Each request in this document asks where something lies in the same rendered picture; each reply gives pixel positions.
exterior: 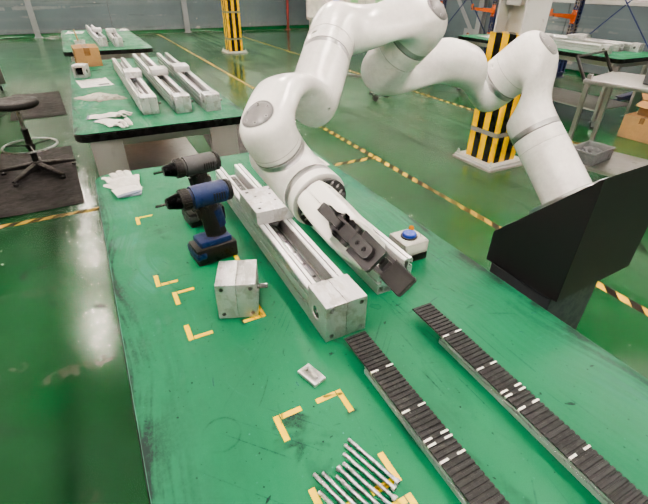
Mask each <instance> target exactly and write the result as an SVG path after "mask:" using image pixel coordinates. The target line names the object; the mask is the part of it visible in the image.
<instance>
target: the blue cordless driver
mask: <svg viewBox="0 0 648 504"><path fill-rule="evenodd" d="M233 196H234V190H233V186H232V184H231V182H230V181H229V180H228V179H226V178H225V179H218V180H214V181H210V182H205V183H201V184H197V185H193V186H188V187H187V189H186V188H182V189H178V190H177V191H176V193H175V194H173V195H171V196H169V197H167V198H165V203H164V204H160V205H156V206H155V208H159V207H163V206H166V207H167V209H168V210H182V211H184V212H185V211H188V210H192V208H193V209H196V210H195V211H196V214H197V217H198V219H199V220H202V223H203V227H204V230H205V232H202V233H199V234H196V235H193V239H194V240H191V241H189V242H188V244H187V246H188V250H189V251H190V255H191V256H192V258H193V259H194V260H195V261H196V262H197V264H198V265H199V266H204V265H207V264H210V263H213V262H216V261H219V260H222V259H225V258H228V257H231V256H234V255H237V254H238V248H237V241H236V239H235V238H234V237H233V236H232V235H231V234H230V233H229V232H228V231H227V230H226V227H225V224H226V220H225V217H224V213H223V210H222V207H221V205H220V204H217V203H221V202H225V201H227V200H230V199H232V198H233Z"/></svg>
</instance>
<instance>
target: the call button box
mask: <svg viewBox="0 0 648 504"><path fill-rule="evenodd" d="M403 231H404V230H402V231H398V232H394V233H390V235H389V239H390V240H391V241H393V242H394V243H395V244H396V245H398V246H399V247H400V248H401V249H403V250H404V251H405V252H406V253H407V254H409V255H410V256H411V257H412V258H413V261H416V260H420V259H423V258H426V255H427V252H426V251H427V248H428V242H429V240H428V239H427V238H426V237H424V236H423V235H422V234H420V233H419V232H417V231H416V230H414V231H415V232H416V233H417V236H416V238H413V239H408V238H405V237H403V236H402V232H403Z"/></svg>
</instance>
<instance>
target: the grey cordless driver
mask: <svg viewBox="0 0 648 504"><path fill-rule="evenodd" d="M220 167H221V159H220V156H219V154H218V153H217V152H215V151H212V152H210V151H209V152H204V153H199V154H194V155H189V156H184V157H181V159H180V158H177V159H172V161H171V163H169V164H166V165H164V166H162V168H161V169H162V171H158V172H154V173H153V174H154V175H156V174H160V173H163V175H164V176H166V177H176V178H178V179H179V178H183V177H185V176H186V177H188V180H189V183H190V186H193V185H197V184H201V183H205V182H210V181H212V179H211V175H210V174H207V172H212V171H215V170H218V169H220ZM195 210H196V209H193V208H192V210H188V211H185V212H184V211H182V210H181V211H182V215H183V216H184V220H185V221H186V222H187V223H188V224H189V225H190V226H191V227H192V228H195V227H198V226H202V225H203V223H202V220H199V219H198V217H197V214H196V211H195Z"/></svg>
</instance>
